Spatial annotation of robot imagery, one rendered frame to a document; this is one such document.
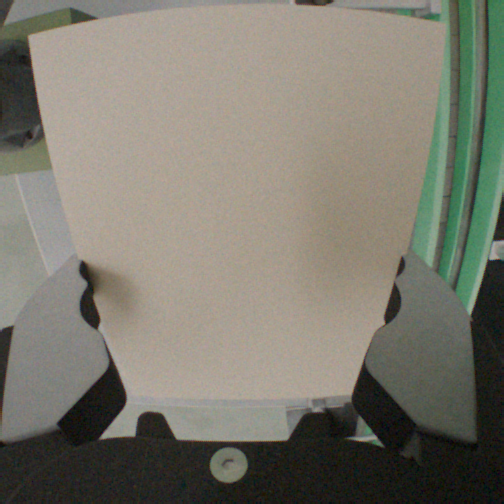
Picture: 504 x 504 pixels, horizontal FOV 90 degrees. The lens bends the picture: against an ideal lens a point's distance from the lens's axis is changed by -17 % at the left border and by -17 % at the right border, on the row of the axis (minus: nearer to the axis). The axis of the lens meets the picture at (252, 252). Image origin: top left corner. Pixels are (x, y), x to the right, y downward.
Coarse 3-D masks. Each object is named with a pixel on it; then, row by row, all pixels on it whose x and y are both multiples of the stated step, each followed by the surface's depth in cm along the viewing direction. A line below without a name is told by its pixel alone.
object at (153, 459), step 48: (144, 432) 5; (48, 480) 4; (96, 480) 4; (144, 480) 4; (192, 480) 4; (240, 480) 4; (288, 480) 4; (336, 480) 4; (384, 480) 4; (432, 480) 4
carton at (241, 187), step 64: (64, 64) 7; (128, 64) 7; (192, 64) 7; (256, 64) 7; (320, 64) 7; (384, 64) 7; (64, 128) 8; (128, 128) 8; (192, 128) 8; (256, 128) 8; (320, 128) 8; (384, 128) 8; (64, 192) 9; (128, 192) 9; (192, 192) 9; (256, 192) 9; (320, 192) 9; (384, 192) 9; (128, 256) 10; (192, 256) 10; (256, 256) 10; (320, 256) 10; (384, 256) 10; (128, 320) 12; (192, 320) 12; (256, 320) 12; (320, 320) 12; (128, 384) 14; (192, 384) 14; (256, 384) 14; (320, 384) 14
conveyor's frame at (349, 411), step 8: (272, 0) 32; (456, 0) 24; (448, 136) 31; (344, 408) 77; (352, 408) 66; (344, 416) 78; (352, 416) 67; (344, 424) 79; (352, 424) 67; (360, 424) 61; (344, 432) 79; (352, 432) 68; (360, 432) 63
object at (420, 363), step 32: (416, 256) 10; (416, 288) 9; (448, 288) 9; (384, 320) 10; (416, 320) 7; (448, 320) 7; (384, 352) 7; (416, 352) 6; (448, 352) 6; (384, 384) 6; (416, 384) 6; (448, 384) 6; (384, 416) 6; (416, 416) 5; (448, 416) 5
